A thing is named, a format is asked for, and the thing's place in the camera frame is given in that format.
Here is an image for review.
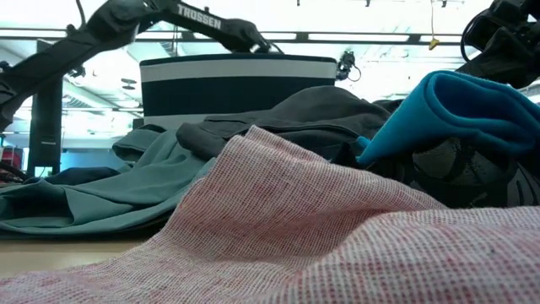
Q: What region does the black camera with cable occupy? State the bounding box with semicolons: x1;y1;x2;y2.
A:
336;50;363;84

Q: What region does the red tool cart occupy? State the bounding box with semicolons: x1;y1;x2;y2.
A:
0;145;24;185

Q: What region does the black grey patterned garment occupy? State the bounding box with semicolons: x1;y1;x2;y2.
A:
337;137;540;210

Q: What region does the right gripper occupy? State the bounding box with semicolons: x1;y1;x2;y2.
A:
457;0;540;90

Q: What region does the black device on column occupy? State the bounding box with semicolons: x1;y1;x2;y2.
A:
67;63;88;79

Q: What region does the pink woven cloth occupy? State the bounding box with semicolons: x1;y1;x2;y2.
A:
0;124;540;304

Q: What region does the dark grey garment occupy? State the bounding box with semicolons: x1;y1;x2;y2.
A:
175;85;393;168

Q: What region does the black overhead rail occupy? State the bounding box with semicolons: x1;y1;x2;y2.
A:
0;27;465;46

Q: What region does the yellow hanging tag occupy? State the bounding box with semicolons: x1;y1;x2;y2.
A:
428;0;440;52

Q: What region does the teal green garment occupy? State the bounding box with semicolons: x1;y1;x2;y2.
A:
0;124;220;237

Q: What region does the navy white striped fabric basket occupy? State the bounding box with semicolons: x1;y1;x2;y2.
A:
138;52;338;130

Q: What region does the black upright column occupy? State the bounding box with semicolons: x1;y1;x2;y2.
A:
27;40;64;178

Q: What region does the bright blue fleece garment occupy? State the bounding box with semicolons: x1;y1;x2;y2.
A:
355;69;540;166

